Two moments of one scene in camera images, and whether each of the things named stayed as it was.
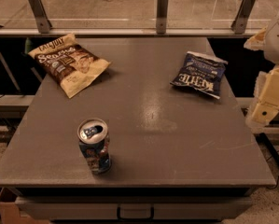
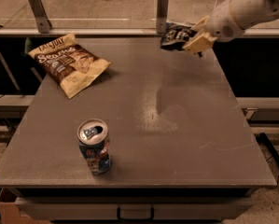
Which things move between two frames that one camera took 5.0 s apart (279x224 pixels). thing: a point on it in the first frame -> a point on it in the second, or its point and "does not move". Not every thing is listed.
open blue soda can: [94, 144] does not move
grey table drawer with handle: [132, 207] does not move
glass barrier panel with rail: [44, 12] does not move
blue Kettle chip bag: [202, 72] -> [174, 35]
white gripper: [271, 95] -> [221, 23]
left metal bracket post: [39, 11] does not move
